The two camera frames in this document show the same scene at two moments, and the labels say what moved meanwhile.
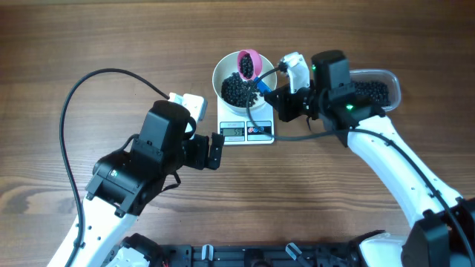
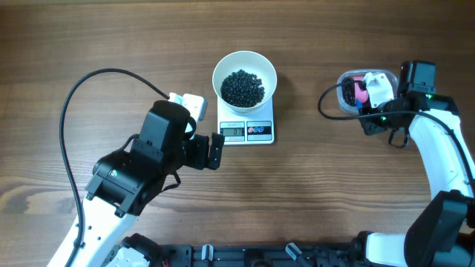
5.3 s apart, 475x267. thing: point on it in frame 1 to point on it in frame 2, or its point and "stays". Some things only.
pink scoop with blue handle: x=249 y=65 to x=361 y=96
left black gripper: x=214 y=151 stays
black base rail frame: x=333 y=254 stays
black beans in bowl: x=239 y=92 stays
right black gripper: x=281 y=104 to x=369 y=121
